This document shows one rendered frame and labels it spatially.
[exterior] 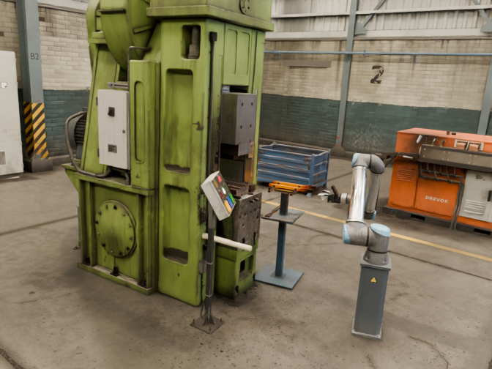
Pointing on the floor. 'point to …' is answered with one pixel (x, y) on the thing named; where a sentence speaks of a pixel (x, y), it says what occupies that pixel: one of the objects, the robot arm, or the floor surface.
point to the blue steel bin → (293, 165)
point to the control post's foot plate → (207, 323)
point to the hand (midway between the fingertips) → (319, 192)
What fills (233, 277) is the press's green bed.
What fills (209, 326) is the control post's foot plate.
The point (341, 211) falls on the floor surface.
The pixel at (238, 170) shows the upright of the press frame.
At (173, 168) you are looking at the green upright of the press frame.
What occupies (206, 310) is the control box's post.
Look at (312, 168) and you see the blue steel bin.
